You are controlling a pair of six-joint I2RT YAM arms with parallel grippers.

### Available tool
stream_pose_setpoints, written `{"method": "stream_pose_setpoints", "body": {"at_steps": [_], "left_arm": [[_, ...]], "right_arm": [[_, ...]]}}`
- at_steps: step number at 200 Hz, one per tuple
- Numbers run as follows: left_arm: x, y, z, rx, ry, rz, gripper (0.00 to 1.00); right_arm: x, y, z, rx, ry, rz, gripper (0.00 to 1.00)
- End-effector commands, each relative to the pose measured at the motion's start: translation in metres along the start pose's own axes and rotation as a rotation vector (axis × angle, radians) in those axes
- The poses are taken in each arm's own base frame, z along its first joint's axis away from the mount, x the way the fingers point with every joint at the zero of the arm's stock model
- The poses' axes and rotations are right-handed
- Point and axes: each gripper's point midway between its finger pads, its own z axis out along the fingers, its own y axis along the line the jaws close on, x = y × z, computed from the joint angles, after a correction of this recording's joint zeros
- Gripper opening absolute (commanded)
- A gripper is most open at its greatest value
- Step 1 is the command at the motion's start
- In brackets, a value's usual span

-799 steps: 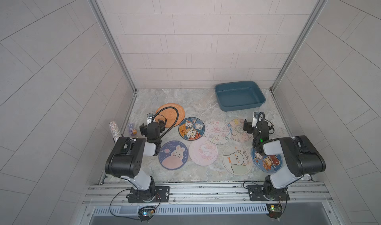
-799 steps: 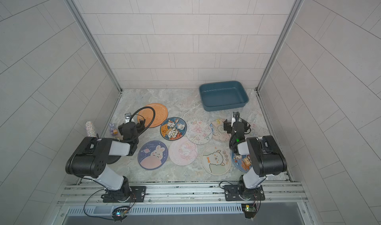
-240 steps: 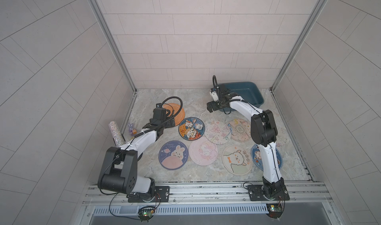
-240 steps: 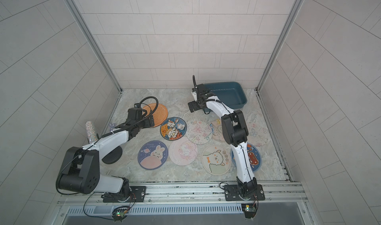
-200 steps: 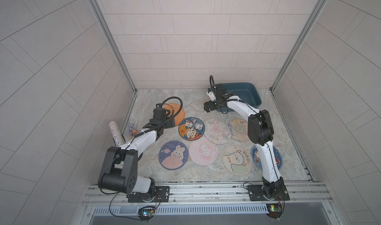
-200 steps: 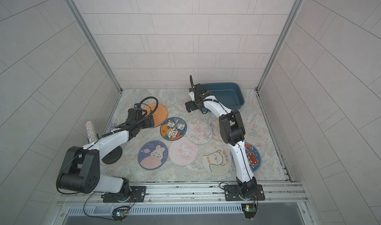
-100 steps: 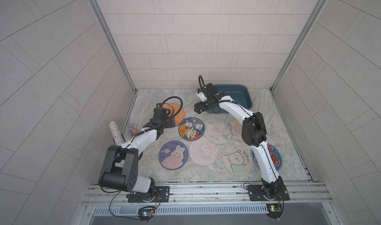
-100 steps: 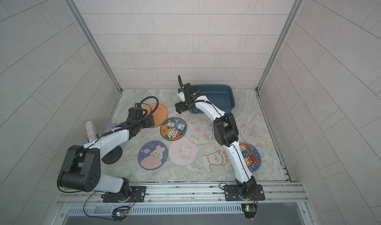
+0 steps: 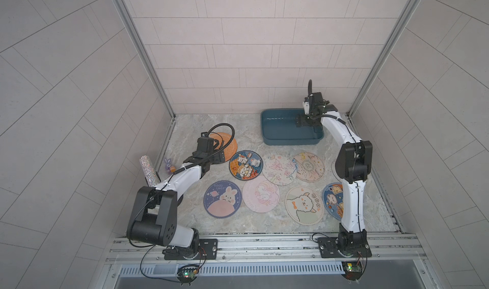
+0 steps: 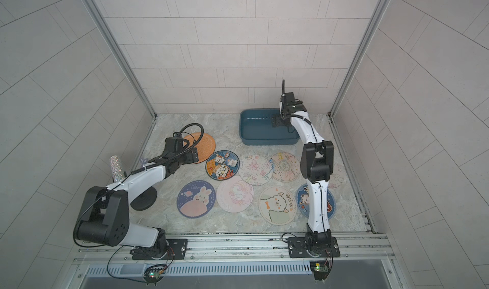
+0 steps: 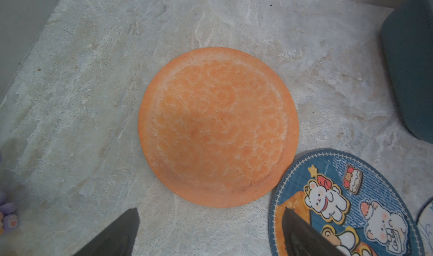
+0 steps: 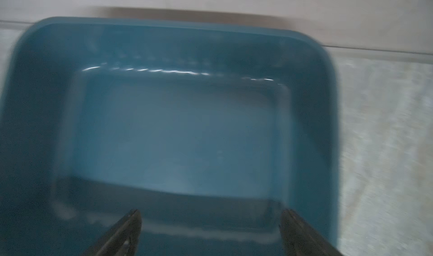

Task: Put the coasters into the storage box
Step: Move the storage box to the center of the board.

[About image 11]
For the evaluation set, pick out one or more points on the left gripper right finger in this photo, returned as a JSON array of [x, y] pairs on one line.
[[301, 239]]

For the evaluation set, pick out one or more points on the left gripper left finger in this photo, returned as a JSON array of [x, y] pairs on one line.
[[117, 239]]

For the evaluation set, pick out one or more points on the blue bears picnic coaster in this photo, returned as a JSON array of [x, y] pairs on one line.
[[348, 202]]

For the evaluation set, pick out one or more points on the teal plastic storage box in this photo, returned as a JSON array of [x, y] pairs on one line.
[[407, 40]]

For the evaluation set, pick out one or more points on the white butterfly floral coaster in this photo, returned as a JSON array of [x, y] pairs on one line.
[[425, 226]]

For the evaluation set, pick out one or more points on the small purple bunny figurine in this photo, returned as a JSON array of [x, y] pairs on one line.
[[9, 217]]

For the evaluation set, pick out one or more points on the orange round coaster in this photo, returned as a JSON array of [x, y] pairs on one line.
[[218, 127]]

